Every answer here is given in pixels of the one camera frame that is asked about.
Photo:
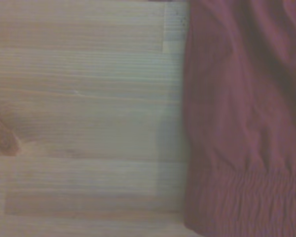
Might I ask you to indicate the maroon red shorts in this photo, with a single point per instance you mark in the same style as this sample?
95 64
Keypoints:
244 118

